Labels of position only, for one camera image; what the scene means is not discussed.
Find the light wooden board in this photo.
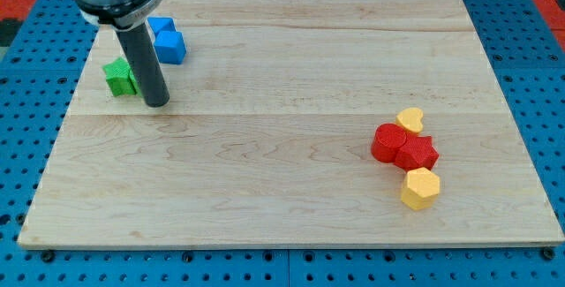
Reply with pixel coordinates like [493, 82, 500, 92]
[18, 0, 564, 250]

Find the red star block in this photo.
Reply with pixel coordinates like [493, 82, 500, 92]
[394, 135, 440, 171]

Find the blue flat block behind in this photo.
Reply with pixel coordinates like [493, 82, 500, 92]
[147, 17, 176, 37]

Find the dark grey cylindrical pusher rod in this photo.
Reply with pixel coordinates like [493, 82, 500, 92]
[117, 23, 170, 108]

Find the green star block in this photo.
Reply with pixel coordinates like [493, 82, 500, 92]
[102, 57, 140, 97]

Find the yellow hexagon block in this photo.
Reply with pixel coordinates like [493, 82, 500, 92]
[401, 167, 441, 211]

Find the blue cube block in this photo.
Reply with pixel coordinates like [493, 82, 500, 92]
[154, 31, 186, 64]

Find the red cylinder block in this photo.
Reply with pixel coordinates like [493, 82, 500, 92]
[371, 123, 407, 163]

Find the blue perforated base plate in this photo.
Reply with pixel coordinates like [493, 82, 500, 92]
[1, 0, 564, 286]

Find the yellow heart block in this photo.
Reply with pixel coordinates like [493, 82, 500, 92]
[395, 107, 424, 135]

